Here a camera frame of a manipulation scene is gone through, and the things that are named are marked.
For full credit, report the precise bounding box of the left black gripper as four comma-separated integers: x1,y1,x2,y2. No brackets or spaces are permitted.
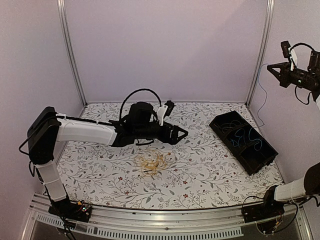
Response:
134,121,188,145

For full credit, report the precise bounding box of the yellow cable bundle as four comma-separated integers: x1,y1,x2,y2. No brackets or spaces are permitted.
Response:
133,148,178,180

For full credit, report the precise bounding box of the blue cable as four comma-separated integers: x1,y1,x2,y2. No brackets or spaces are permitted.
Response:
229,128,247,150
246,63,270,152

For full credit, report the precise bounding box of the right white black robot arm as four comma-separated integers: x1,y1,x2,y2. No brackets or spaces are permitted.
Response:
258,49,320,218

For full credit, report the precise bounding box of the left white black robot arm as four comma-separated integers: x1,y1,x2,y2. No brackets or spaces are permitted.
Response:
22,100,188,217

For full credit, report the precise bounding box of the black three-compartment tray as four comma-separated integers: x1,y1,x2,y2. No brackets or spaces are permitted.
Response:
209,111,278,176

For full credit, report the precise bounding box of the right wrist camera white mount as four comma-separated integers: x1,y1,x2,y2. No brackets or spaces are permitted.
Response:
280,40,298,71

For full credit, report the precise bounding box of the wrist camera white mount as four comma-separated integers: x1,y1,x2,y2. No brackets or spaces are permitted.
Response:
280,40,298,71
156,100,175,126

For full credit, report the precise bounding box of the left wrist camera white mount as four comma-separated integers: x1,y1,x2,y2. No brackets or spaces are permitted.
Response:
156,100,175,126

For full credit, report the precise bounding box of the right arm black sleeved cable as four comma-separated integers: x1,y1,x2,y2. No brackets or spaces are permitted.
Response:
289,42,315,55

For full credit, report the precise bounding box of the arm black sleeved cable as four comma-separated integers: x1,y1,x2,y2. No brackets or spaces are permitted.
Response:
119,88,163,121
289,42,315,55

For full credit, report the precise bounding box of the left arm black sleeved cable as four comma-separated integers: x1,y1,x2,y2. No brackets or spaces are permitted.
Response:
119,88,163,121

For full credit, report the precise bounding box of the right aluminium frame post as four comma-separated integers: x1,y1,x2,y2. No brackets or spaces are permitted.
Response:
245,0,275,108

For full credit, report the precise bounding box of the aluminium frame post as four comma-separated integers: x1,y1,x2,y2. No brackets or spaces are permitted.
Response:
56,0,88,107
245,0,275,108

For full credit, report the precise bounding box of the aluminium front rail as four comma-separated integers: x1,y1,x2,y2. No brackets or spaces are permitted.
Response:
21,193,314,240

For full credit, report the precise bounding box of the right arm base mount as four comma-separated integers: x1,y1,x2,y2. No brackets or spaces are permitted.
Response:
241,196,285,235

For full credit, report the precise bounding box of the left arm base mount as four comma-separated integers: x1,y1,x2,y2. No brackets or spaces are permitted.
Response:
48,198,93,223

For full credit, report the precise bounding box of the left aluminium frame post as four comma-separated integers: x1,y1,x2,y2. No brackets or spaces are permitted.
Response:
56,0,88,107

